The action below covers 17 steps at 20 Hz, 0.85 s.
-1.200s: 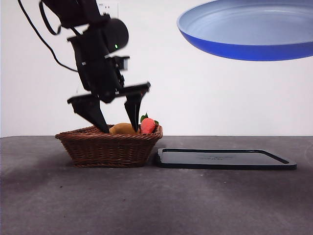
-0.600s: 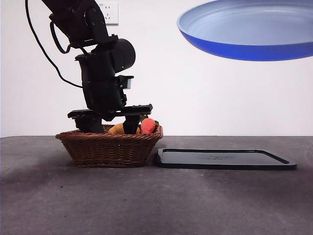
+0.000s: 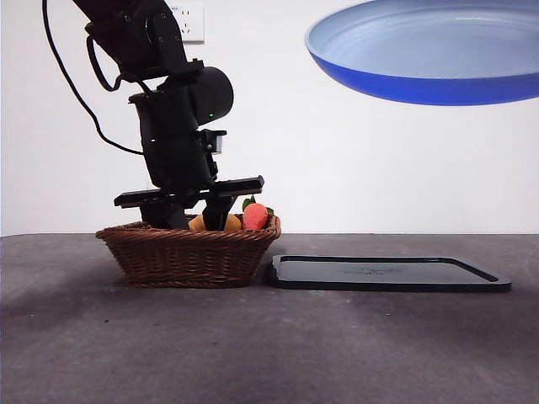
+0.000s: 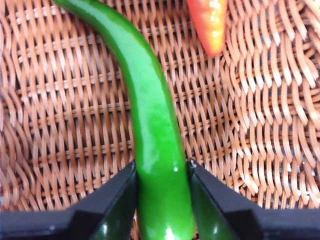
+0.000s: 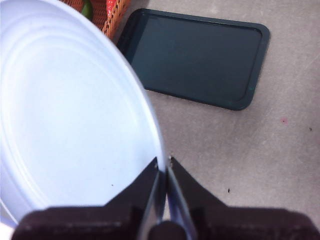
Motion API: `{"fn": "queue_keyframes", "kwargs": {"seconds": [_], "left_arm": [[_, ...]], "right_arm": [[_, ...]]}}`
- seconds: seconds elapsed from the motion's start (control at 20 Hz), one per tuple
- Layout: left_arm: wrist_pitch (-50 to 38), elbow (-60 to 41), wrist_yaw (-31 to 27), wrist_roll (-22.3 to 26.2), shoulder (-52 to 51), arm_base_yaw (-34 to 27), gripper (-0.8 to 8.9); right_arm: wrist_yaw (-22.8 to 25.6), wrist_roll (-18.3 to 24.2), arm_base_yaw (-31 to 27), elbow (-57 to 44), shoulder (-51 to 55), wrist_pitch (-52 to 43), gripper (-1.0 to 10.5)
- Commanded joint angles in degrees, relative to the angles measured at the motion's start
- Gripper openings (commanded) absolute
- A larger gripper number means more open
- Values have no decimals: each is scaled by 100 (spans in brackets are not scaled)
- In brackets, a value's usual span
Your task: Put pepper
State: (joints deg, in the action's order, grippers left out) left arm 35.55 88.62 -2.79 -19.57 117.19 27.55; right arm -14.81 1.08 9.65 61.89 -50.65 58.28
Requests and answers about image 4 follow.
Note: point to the orange-red carrot with green leaves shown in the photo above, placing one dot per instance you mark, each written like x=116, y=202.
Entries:
x=210, y=25

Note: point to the long green chili pepper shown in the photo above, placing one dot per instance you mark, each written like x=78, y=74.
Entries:
x=152, y=120

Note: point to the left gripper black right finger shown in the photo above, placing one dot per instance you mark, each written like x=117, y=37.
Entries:
x=250, y=225

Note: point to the brown wicker basket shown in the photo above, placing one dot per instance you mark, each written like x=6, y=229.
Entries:
x=250, y=125

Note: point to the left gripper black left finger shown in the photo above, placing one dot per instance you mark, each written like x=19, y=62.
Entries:
x=75, y=225

